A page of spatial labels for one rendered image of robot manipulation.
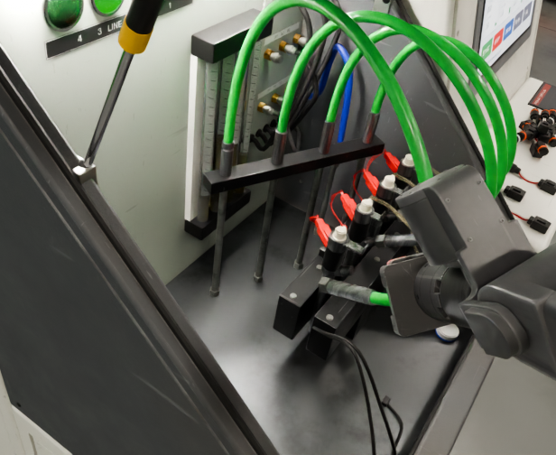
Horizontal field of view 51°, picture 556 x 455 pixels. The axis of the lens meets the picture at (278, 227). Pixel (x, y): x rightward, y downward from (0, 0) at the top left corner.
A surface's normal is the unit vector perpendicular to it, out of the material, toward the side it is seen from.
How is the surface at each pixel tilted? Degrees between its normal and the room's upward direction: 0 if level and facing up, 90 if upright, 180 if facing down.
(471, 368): 0
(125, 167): 90
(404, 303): 45
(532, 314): 109
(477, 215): 40
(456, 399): 0
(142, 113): 90
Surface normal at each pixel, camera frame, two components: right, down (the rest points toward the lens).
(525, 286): -0.41, -0.87
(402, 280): 0.14, -0.04
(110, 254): 0.65, -0.24
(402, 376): 0.13, -0.74
